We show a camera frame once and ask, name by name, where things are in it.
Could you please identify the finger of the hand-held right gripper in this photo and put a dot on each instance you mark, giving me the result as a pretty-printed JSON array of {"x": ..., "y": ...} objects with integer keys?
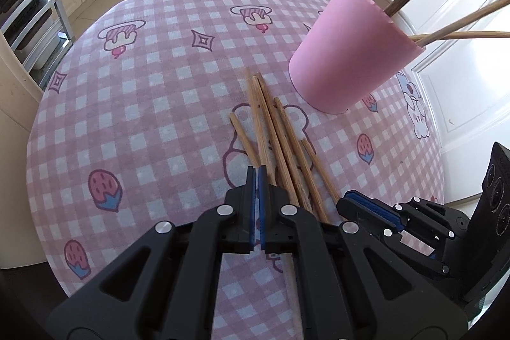
[
  {"x": 370, "y": 204},
  {"x": 430, "y": 210}
]

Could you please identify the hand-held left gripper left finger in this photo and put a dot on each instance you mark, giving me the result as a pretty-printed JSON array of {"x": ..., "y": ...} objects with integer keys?
[{"x": 252, "y": 204}]

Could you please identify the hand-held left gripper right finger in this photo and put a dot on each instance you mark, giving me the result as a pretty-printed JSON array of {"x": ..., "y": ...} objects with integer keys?
[{"x": 263, "y": 204}]

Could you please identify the pink cup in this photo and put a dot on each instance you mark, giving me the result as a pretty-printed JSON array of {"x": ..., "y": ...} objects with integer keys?
[{"x": 346, "y": 53}]

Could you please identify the white door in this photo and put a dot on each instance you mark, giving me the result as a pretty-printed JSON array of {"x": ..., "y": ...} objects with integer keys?
[{"x": 458, "y": 93}]

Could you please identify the pink checked tablecloth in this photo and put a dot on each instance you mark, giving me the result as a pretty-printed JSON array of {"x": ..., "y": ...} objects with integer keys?
[{"x": 159, "y": 125}]

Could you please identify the metal shelf rack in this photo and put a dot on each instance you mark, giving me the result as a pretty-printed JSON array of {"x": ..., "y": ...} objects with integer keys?
[{"x": 48, "y": 9}]

